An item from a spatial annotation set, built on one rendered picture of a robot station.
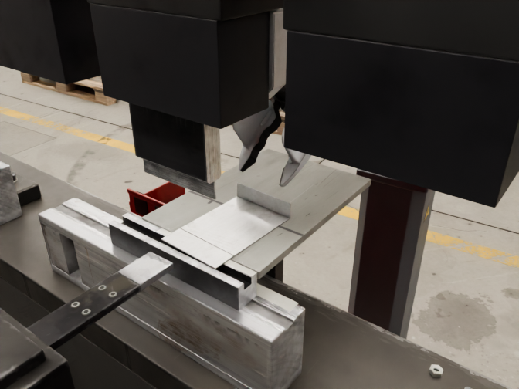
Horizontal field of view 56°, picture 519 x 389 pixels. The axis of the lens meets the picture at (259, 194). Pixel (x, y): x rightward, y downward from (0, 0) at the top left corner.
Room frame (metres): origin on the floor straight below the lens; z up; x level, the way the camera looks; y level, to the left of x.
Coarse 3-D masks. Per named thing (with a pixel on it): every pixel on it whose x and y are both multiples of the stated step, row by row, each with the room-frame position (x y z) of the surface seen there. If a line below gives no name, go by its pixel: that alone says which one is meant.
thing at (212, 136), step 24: (144, 120) 0.45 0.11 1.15; (168, 120) 0.43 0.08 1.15; (144, 144) 0.46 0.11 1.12; (168, 144) 0.44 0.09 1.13; (192, 144) 0.42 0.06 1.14; (216, 144) 0.42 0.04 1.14; (144, 168) 0.47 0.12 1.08; (168, 168) 0.44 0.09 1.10; (192, 168) 0.42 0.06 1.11; (216, 168) 0.42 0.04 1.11
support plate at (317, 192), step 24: (264, 168) 0.65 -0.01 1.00; (312, 168) 0.65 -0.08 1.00; (216, 192) 0.58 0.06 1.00; (264, 192) 0.58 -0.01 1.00; (288, 192) 0.58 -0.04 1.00; (312, 192) 0.58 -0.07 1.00; (336, 192) 0.58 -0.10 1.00; (360, 192) 0.59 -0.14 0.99; (144, 216) 0.51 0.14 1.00; (168, 216) 0.51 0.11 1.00; (192, 216) 0.51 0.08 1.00; (312, 216) 0.51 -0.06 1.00; (264, 240) 0.46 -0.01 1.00; (288, 240) 0.46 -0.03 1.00; (240, 264) 0.42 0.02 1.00; (264, 264) 0.42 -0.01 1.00
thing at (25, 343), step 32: (160, 256) 0.42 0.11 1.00; (96, 288) 0.37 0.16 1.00; (128, 288) 0.37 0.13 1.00; (0, 320) 0.30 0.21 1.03; (64, 320) 0.33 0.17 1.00; (96, 320) 0.34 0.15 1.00; (0, 352) 0.26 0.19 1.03; (32, 352) 0.26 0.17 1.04; (0, 384) 0.24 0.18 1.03; (32, 384) 0.25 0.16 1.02; (64, 384) 0.26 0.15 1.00
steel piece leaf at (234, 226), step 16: (240, 192) 0.56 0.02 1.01; (256, 192) 0.54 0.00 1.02; (224, 208) 0.53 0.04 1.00; (240, 208) 0.53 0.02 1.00; (256, 208) 0.53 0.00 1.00; (272, 208) 0.52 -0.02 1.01; (288, 208) 0.51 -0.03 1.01; (192, 224) 0.49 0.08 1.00; (208, 224) 0.49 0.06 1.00; (224, 224) 0.49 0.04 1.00; (240, 224) 0.49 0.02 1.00; (256, 224) 0.49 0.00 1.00; (272, 224) 0.49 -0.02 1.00; (208, 240) 0.46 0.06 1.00; (224, 240) 0.46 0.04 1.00; (240, 240) 0.46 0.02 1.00; (256, 240) 0.46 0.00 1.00
